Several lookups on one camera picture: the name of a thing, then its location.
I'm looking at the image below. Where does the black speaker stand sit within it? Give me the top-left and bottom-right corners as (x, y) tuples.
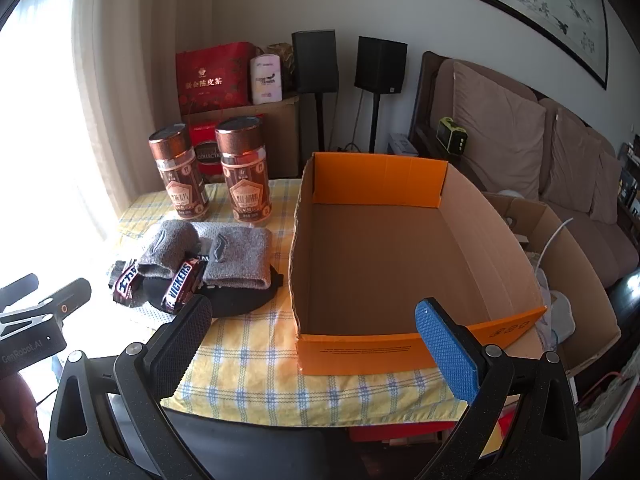
(370, 92), (382, 153)
(312, 92), (326, 151)

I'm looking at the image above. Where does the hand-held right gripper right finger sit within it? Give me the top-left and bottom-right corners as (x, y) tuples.
(414, 298), (583, 480)

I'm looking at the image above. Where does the person's left hand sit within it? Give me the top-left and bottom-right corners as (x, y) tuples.
(0, 374), (47, 458)

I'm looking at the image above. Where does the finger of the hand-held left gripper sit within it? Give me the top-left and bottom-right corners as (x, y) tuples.
(0, 278), (92, 333)
(0, 273), (40, 306)

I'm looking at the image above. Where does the brown patterned bag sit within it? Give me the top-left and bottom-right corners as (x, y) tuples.
(267, 42), (296, 93)

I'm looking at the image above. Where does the yellow checked tablecloth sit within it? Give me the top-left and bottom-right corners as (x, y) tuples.
(116, 177), (481, 428)

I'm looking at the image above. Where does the grey mesh cloth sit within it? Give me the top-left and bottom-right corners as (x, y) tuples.
(131, 221), (226, 331)

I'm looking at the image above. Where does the small brown sofa cushion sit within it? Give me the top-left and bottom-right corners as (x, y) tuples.
(590, 150), (623, 223)

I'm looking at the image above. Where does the black eye mask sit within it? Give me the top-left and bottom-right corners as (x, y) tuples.
(107, 260), (283, 318)

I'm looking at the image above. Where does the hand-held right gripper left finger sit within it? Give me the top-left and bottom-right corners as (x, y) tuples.
(47, 294), (213, 480)

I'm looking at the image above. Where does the white curtain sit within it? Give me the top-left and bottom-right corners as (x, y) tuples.
(0, 0), (216, 281)

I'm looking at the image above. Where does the grey wristband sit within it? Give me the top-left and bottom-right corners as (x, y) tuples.
(197, 226), (273, 291)
(137, 220), (202, 279)

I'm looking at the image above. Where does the green and black device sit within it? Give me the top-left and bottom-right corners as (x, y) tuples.
(437, 116), (469, 153)

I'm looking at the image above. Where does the small white box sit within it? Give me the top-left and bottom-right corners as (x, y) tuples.
(389, 132), (418, 156)

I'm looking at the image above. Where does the orange cardboard box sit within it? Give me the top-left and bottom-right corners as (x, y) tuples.
(289, 151), (548, 376)

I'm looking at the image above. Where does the red chocolate gift box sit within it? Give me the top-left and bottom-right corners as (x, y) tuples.
(189, 119), (266, 183)

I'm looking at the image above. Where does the large brown sofa cushion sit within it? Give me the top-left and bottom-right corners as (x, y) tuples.
(452, 61), (547, 201)

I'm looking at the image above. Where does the white small carton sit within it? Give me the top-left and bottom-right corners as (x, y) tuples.
(250, 53), (285, 105)

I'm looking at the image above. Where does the white cable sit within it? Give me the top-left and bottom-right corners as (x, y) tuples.
(537, 217), (576, 273)

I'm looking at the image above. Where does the brown chocolate bar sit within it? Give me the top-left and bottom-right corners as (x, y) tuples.
(111, 258), (151, 307)
(160, 258), (208, 315)

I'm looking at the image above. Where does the open plain cardboard box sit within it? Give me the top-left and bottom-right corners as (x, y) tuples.
(482, 192), (622, 376)

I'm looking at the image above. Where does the medium brown sofa cushion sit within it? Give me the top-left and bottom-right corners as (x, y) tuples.
(542, 107), (603, 213)

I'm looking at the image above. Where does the black speaker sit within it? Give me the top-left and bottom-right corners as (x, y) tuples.
(291, 30), (339, 94)
(355, 36), (408, 95)

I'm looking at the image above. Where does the brown lidded jar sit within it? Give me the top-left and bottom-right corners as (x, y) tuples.
(215, 116), (273, 224)
(148, 122), (208, 222)

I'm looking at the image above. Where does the red tea gift box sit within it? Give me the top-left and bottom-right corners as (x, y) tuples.
(175, 42), (258, 116)

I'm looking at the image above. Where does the brown sofa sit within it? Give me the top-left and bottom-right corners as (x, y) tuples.
(410, 51), (640, 291)

